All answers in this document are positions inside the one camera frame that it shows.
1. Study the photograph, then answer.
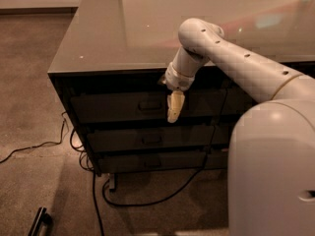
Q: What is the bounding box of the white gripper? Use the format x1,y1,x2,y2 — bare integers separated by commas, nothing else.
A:
162,62,195,123

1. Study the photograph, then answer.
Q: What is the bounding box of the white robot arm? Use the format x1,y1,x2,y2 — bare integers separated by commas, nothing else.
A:
163,19,315,236

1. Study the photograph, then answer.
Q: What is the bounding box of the black bar object on floor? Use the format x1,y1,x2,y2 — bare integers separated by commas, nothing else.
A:
28,206,52,236

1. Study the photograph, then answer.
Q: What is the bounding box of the thick black floor cable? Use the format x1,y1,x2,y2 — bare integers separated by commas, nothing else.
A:
91,150,209,236

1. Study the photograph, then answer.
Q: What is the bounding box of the dark grey drawer cabinet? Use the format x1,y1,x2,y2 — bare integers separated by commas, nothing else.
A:
48,0,314,173

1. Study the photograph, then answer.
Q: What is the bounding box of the thin black floor cable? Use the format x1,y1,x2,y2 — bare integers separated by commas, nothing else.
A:
0,111,95,173

